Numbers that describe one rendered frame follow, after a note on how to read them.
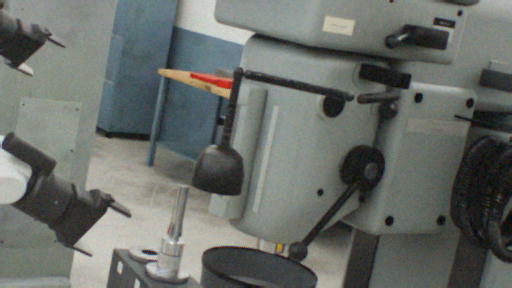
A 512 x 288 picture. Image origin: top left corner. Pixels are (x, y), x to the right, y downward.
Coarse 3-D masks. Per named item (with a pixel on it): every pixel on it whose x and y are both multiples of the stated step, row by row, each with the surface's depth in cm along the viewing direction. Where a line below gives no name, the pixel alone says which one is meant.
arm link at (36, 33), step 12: (12, 24) 191; (24, 24) 195; (36, 24) 197; (0, 36) 189; (12, 36) 191; (24, 36) 194; (36, 36) 196; (0, 48) 192; (12, 48) 195; (24, 48) 196; (36, 48) 197; (12, 60) 198; (24, 60) 199
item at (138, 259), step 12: (120, 252) 186; (132, 252) 183; (144, 252) 187; (156, 252) 187; (120, 264) 183; (132, 264) 180; (144, 264) 181; (156, 264) 178; (108, 276) 189; (120, 276) 183; (132, 276) 177; (144, 276) 174; (156, 276) 173; (168, 276) 173; (180, 276) 174
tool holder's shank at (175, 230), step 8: (184, 184) 174; (176, 192) 173; (184, 192) 173; (176, 200) 173; (184, 200) 173; (176, 208) 173; (184, 208) 174; (176, 216) 173; (176, 224) 174; (168, 232) 174; (176, 232) 174; (176, 240) 175
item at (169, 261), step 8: (160, 248) 175; (168, 248) 174; (176, 248) 174; (160, 256) 175; (168, 256) 174; (176, 256) 174; (160, 264) 175; (168, 264) 174; (176, 264) 175; (168, 272) 174; (176, 272) 175
